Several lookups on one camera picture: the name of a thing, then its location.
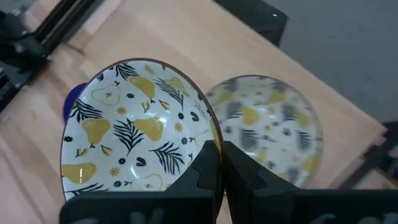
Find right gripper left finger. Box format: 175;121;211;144
58;139;224;224

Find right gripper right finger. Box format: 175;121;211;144
223;141;398;224

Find yellow pear-patterned ceramic bowl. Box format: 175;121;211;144
205;74;325;190
60;57;225;202

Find blue plastic bowl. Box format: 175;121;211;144
63;82;90;124

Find black bracket bar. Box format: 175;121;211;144
213;0;290;47

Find black aluminium table frame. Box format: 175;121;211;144
0;0;105;113

